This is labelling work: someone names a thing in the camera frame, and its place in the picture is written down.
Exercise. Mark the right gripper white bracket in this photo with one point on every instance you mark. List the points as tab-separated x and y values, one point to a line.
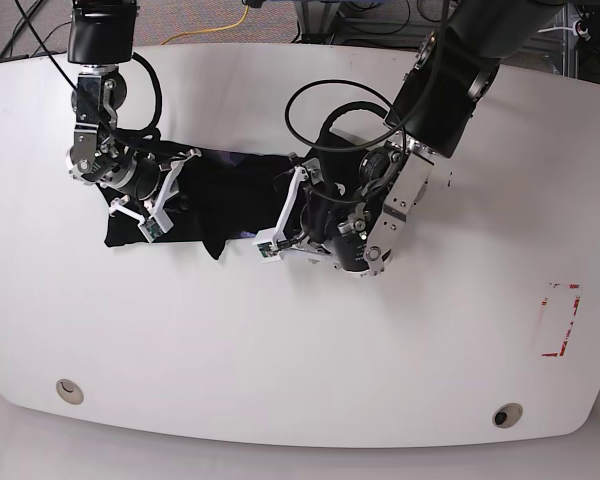
146	185

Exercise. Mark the black t-shirt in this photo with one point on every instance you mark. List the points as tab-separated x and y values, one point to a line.
226	195

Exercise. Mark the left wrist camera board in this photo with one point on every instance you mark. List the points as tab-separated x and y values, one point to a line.
266	242

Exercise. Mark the table cable grommet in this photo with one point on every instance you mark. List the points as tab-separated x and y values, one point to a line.
507	415
69	392

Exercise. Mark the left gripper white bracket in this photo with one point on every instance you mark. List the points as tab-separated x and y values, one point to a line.
305	220

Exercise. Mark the aluminium frame stand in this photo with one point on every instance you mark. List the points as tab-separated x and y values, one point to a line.
316	20

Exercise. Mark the left table cable grommet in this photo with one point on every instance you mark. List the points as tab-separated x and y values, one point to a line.
69	392

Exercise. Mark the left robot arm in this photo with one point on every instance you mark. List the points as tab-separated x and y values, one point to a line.
361	201

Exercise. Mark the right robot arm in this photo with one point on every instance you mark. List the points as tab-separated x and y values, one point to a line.
101	39

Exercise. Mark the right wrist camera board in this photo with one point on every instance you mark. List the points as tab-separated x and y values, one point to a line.
154	227

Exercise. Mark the red tape rectangle marking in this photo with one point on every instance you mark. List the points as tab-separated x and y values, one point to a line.
559	309

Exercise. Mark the right table cable grommet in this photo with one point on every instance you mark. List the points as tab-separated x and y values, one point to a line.
507	415

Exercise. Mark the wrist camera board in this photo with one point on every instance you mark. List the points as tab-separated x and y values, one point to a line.
154	227
266	242

